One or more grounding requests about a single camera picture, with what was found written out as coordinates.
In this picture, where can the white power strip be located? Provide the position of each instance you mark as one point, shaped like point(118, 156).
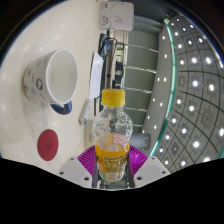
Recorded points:
point(86, 112)

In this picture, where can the long curved conference desk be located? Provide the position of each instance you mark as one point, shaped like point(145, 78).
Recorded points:
point(108, 71)

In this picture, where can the black desk phone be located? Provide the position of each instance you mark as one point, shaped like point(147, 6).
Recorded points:
point(106, 45)

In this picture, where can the white paper sheet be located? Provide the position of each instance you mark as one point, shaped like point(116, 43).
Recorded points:
point(96, 75)

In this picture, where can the round ceiling lights group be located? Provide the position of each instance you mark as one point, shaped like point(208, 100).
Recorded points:
point(195, 83)

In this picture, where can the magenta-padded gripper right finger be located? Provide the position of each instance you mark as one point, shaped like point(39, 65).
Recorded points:
point(151, 170)

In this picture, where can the yellow-capped orange drink bottle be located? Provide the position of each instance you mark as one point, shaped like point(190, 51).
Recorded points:
point(112, 156)

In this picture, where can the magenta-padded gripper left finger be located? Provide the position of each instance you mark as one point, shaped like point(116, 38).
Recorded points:
point(75, 171)

